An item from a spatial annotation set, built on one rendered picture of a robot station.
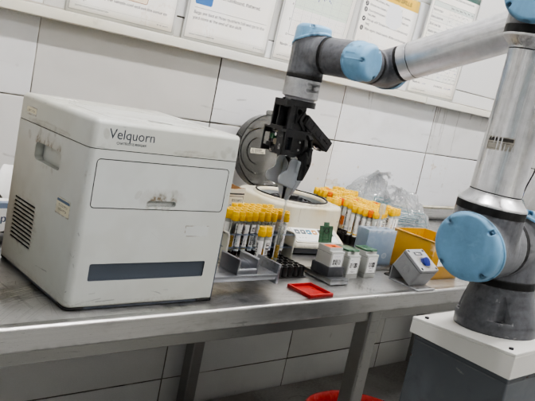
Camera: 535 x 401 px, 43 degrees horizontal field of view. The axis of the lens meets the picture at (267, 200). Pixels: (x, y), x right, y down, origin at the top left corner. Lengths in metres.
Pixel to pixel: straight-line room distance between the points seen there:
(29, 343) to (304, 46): 0.77
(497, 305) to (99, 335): 0.69
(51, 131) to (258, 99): 0.99
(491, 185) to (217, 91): 0.98
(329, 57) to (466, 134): 1.60
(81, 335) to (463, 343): 0.65
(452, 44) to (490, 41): 0.07
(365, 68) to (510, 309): 0.51
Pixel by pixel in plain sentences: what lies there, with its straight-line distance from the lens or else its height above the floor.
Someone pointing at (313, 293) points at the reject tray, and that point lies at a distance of 1.41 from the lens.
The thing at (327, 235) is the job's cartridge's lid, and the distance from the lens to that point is 1.55.
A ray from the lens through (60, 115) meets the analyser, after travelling 1.13.
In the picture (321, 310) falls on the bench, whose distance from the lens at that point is 1.39.
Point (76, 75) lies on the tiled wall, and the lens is 1.72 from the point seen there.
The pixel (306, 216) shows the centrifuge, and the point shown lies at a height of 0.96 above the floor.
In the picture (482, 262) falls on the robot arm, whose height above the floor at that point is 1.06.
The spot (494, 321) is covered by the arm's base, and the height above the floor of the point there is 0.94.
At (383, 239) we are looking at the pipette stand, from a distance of 1.74.
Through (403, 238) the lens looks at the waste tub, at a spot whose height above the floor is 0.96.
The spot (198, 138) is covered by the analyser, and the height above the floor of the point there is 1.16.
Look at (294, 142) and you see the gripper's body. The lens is 1.41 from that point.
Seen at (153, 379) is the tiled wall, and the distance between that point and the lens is 2.13.
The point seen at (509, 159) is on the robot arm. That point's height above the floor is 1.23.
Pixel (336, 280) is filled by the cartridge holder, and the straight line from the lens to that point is 1.51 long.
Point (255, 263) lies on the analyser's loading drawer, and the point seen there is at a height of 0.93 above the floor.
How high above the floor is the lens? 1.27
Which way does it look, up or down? 9 degrees down
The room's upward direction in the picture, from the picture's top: 12 degrees clockwise
